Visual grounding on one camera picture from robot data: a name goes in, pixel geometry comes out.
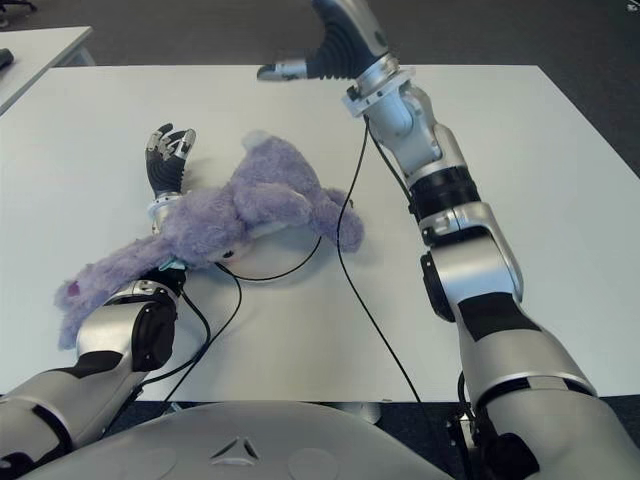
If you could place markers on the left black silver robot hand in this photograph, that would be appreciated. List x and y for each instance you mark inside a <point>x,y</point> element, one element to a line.
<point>165,175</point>

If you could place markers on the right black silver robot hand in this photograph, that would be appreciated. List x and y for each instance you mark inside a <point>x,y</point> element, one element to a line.
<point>350,45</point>

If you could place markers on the purple plush bunny doll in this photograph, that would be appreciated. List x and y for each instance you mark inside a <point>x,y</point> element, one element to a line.
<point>260,190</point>

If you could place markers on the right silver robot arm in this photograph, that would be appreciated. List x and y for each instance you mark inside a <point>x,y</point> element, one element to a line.
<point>475,270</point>

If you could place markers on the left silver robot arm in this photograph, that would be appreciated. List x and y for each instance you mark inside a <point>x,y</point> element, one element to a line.
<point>100,345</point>

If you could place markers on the white plate black rim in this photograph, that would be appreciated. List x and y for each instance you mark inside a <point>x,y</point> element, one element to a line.
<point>280,255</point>

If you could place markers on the grey side table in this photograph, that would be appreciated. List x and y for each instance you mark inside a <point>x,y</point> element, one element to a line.
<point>40,52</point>

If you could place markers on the black device on side table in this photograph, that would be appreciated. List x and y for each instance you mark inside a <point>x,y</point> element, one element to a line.
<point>6,59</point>

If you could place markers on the black office chair base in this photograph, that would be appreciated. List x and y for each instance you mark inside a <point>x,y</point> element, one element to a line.
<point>15,10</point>

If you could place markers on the silver robot torso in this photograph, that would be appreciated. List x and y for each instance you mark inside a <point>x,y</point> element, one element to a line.
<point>240,440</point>

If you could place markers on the silver table foot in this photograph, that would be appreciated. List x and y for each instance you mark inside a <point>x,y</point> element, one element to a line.
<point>369,411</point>

